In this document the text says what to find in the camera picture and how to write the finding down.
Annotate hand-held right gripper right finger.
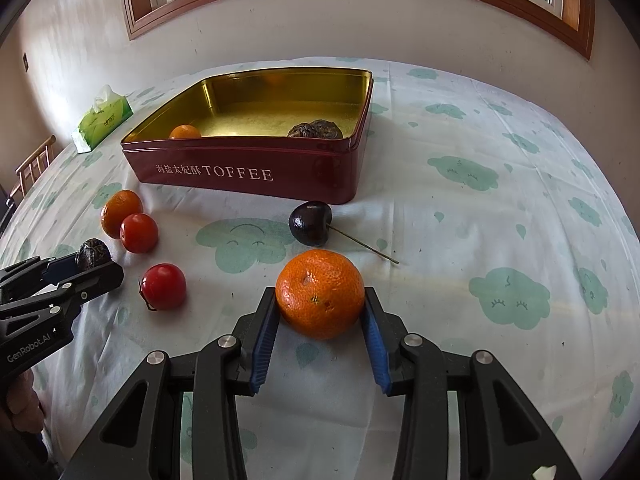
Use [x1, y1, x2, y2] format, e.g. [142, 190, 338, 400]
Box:
[361, 286, 583, 480]

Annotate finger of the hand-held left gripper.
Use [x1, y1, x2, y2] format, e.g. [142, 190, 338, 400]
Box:
[0, 254, 81, 297]
[0, 261, 125, 322]

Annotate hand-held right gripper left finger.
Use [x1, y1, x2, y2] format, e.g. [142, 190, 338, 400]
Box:
[60, 287, 281, 480]

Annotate red cherry tomato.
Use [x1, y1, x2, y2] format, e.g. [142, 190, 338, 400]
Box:
[120, 213, 159, 254]

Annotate red tomato with calyx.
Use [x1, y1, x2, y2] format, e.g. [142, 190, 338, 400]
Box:
[138, 262, 187, 312]

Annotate large rough mandarin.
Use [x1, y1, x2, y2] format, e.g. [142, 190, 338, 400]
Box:
[275, 249, 366, 341]

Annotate dark cherry with stem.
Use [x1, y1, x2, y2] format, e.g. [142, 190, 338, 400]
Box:
[288, 200, 401, 265]

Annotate red tin box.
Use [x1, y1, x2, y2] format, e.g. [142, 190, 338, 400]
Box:
[120, 67, 374, 206]

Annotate person's left hand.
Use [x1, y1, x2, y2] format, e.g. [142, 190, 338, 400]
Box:
[6, 370, 47, 461]

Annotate black chair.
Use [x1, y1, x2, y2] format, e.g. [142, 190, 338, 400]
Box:
[0, 185, 16, 233]

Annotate wooden chair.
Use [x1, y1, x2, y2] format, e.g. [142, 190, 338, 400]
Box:
[7, 135, 57, 206]

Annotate green tissue pack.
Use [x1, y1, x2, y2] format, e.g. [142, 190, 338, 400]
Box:
[71, 84, 134, 153]

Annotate wooden framed window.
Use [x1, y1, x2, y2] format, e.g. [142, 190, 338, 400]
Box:
[118, 0, 596, 63]

